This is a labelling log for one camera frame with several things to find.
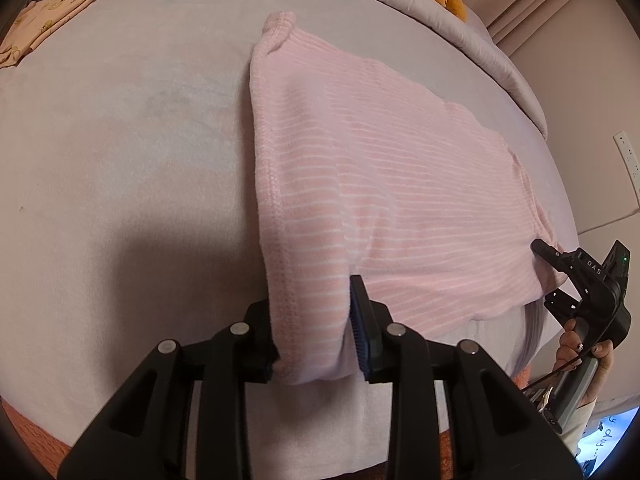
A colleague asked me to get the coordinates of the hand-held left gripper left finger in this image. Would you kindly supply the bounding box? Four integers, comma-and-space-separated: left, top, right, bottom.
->
57, 300, 280, 480

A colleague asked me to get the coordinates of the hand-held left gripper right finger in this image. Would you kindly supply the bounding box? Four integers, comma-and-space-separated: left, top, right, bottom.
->
349, 274, 583, 480

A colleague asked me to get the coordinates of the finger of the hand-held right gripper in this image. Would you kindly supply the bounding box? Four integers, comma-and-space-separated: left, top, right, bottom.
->
544, 289, 586, 330
531, 238, 608, 288

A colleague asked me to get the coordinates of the pink striped garment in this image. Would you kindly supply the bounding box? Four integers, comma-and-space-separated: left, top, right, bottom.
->
248, 10, 566, 386

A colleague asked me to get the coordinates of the person's right forearm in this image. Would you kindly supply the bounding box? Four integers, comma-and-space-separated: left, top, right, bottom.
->
560, 399, 602, 456

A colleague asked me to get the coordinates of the person's right hand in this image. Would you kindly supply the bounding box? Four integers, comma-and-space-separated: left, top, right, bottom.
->
554, 329, 616, 406

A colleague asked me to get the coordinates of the white power strip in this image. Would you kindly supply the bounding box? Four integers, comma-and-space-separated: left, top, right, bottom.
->
614, 131, 640, 188

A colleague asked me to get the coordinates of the blue printed fabric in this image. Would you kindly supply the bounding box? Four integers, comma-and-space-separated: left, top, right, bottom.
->
575, 410, 627, 480

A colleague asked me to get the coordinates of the lilac quilt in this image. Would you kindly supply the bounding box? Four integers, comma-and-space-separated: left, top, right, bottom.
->
285, 0, 548, 141

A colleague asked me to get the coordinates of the lilac bed sheet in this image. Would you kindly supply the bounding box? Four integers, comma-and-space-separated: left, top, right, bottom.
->
0, 0, 581, 480

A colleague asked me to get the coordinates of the orange printed garment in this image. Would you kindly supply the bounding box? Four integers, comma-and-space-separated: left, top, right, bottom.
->
0, 0, 106, 70

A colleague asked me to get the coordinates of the thin black cable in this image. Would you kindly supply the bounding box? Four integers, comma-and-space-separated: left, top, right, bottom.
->
520, 355, 585, 392

